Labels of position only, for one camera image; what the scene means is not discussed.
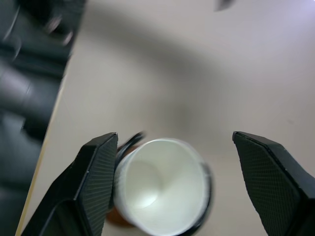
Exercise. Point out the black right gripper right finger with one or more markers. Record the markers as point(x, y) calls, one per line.
point(278, 186)

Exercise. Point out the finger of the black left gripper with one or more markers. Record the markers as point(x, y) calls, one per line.
point(222, 4)

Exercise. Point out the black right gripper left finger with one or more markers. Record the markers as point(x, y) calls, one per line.
point(81, 196)

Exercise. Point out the brown white paper cup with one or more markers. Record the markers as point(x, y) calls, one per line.
point(160, 184)

